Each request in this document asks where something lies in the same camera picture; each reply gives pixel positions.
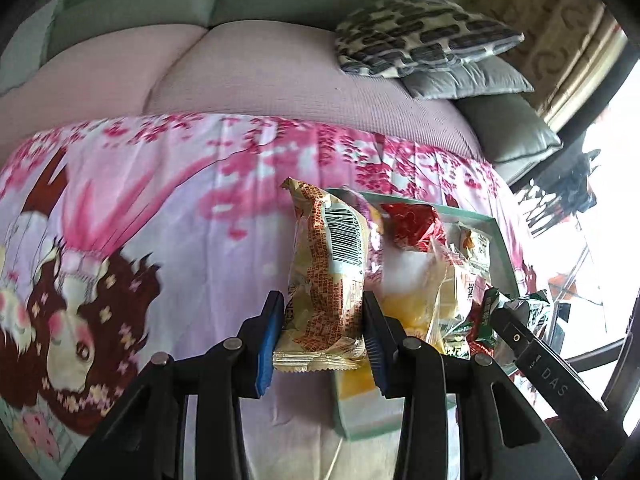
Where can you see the pink printed blanket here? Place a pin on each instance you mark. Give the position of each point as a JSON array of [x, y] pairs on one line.
[[175, 210]]

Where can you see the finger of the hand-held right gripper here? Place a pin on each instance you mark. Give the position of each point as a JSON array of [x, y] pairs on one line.
[[510, 325]]

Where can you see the black chair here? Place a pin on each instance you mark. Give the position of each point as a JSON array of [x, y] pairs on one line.
[[575, 185]]

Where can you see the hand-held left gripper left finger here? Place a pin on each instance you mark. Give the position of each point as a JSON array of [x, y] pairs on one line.
[[267, 355]]

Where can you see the teal cardboard box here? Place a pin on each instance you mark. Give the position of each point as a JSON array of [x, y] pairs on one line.
[[362, 420]]

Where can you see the red foil snack packet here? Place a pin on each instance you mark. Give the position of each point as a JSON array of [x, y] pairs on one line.
[[412, 225]]

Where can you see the pink ribbed sofa cover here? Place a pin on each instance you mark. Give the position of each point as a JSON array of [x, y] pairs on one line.
[[250, 70]]

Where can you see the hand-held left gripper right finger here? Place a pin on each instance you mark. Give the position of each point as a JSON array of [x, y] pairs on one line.
[[377, 360]]

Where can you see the bun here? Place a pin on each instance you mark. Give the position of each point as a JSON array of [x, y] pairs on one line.
[[450, 285]]

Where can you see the black white patterned pillow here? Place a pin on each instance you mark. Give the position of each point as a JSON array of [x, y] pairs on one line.
[[420, 35]]

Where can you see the beige snack packet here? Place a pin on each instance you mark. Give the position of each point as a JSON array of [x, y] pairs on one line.
[[325, 270]]

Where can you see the beige patterned curtain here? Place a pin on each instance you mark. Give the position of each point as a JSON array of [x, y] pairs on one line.
[[550, 25]]

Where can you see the dark green snack packet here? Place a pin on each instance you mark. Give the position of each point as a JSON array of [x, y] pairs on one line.
[[487, 320]]

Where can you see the grey pillow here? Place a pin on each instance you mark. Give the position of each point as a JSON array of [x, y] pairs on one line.
[[470, 80]]

